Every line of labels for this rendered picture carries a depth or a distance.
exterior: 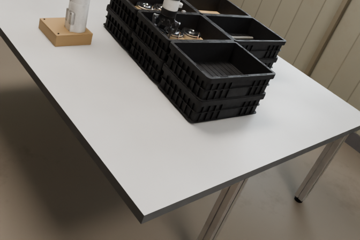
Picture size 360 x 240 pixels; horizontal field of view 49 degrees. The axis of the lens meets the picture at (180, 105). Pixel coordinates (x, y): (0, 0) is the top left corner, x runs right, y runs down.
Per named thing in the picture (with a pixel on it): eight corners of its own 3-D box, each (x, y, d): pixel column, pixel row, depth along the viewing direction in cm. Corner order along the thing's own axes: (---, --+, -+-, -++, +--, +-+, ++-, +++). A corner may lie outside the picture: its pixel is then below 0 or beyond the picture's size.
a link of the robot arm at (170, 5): (182, 7, 191) (186, -6, 188) (177, 13, 181) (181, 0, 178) (164, 0, 191) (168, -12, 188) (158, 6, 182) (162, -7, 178)
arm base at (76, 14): (70, 33, 185) (75, -2, 177) (62, 24, 191) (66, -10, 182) (89, 32, 191) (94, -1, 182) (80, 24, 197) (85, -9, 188)
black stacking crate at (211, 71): (199, 104, 157) (208, 80, 151) (162, 65, 175) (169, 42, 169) (265, 96, 180) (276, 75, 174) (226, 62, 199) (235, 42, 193)
